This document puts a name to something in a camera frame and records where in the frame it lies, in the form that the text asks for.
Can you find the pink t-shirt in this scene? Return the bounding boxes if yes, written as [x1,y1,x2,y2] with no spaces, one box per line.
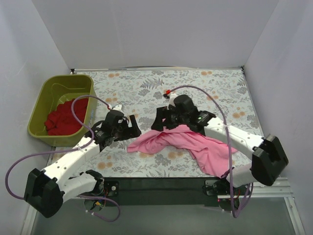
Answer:
[127,125,229,177]

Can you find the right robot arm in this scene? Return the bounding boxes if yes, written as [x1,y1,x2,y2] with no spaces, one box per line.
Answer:
[151,94,289,195]

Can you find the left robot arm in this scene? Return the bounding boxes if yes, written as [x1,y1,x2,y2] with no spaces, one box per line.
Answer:
[24,109,141,218]

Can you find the red t-shirt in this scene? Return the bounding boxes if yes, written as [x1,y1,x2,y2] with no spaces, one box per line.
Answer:
[44,98,89,136]

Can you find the floral patterned table mat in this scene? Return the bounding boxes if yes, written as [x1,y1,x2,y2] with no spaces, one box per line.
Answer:
[79,69,262,177]

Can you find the green plastic bin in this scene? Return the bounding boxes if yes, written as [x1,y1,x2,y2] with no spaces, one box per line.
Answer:
[28,74,96,147]

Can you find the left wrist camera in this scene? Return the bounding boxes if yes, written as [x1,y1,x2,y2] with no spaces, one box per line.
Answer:
[108,104,124,113]

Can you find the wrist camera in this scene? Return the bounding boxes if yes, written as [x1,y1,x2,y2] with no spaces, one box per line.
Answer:
[108,104,124,113]
[163,90,178,110]

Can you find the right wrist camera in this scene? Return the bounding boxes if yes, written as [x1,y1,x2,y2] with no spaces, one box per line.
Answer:
[163,90,178,110]

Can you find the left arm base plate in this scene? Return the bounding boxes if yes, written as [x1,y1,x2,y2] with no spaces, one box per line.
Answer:
[91,181,119,197]

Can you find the aluminium mounting rail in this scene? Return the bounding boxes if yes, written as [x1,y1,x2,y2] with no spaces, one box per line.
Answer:
[29,177,294,199]

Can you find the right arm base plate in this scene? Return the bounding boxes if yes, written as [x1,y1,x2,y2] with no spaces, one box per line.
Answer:
[202,179,247,197]

